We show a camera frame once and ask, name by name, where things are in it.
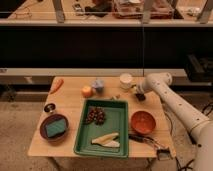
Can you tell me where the teal sponge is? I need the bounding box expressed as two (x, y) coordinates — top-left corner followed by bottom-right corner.
(46, 119), (66, 137)

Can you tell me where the bunch of dark grapes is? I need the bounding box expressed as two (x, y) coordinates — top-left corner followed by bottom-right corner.
(85, 107), (106, 125)

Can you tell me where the small metal can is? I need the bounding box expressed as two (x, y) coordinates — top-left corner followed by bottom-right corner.
(44, 103), (56, 114)

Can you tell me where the small metal object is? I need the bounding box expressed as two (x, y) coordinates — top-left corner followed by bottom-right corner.
(110, 94), (120, 100)

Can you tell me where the black handled brush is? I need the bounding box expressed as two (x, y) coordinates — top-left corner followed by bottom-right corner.
(129, 134), (172, 161)

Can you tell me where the grey crumpled cup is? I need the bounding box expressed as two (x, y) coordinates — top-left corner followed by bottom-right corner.
(92, 79), (104, 94)

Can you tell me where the orange carrot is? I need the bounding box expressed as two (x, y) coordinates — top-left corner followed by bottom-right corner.
(49, 79), (64, 94)

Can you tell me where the orange bowl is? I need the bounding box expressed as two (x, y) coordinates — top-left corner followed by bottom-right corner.
(131, 111), (156, 135)

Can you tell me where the orange fruit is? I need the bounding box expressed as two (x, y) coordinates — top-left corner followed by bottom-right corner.
(81, 86), (93, 98)

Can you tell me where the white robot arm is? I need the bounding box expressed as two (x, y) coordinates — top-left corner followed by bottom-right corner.
(133, 72), (213, 171)

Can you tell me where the white plastic cup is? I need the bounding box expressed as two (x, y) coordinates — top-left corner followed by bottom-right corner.
(119, 73), (133, 91)

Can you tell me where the dark purple bowl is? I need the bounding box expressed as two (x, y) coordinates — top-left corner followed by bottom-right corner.
(40, 114), (69, 141)

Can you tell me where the green plastic tray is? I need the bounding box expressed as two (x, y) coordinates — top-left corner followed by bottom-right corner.
(74, 99), (129, 158)

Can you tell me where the black eraser block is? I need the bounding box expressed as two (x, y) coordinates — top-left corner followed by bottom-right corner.
(135, 93), (146, 101)

